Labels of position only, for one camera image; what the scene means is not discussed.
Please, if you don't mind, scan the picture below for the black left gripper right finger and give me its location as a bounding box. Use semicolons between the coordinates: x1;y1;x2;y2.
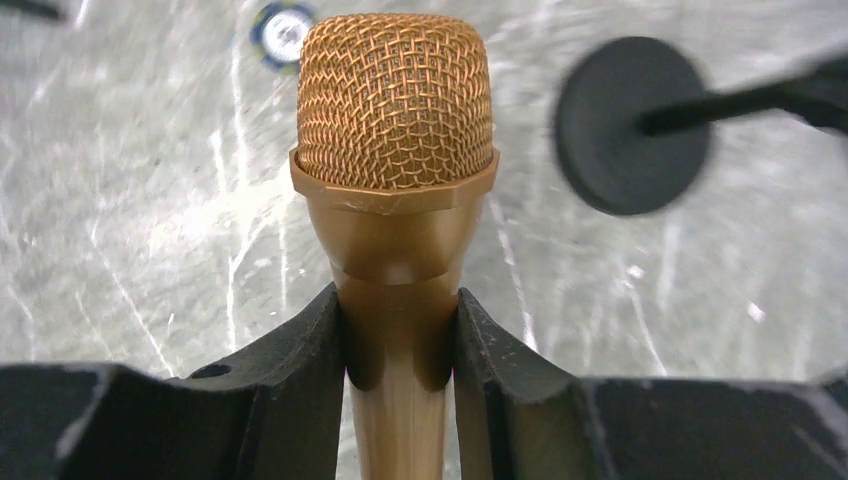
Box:
454;290;847;480

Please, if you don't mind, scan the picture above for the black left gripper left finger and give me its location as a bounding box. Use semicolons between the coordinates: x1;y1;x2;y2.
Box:
1;287;344;480

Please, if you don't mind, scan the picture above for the gold microphone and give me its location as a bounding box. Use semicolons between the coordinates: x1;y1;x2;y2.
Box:
290;13;499;479

